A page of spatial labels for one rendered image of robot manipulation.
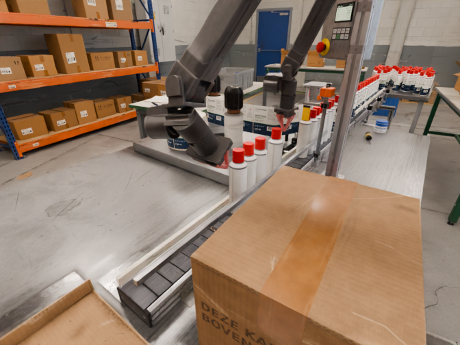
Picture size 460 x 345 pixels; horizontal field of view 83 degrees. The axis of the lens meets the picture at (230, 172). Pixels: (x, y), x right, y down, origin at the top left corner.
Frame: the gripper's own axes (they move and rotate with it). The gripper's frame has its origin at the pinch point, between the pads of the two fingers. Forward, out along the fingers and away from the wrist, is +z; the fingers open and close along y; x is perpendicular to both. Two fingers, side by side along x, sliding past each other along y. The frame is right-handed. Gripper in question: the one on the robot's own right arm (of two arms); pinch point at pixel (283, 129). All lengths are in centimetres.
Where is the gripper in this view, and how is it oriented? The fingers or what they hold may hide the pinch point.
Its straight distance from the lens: 111.4
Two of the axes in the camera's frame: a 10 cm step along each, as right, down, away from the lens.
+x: 8.1, 2.9, -5.1
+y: -5.9, 3.8, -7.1
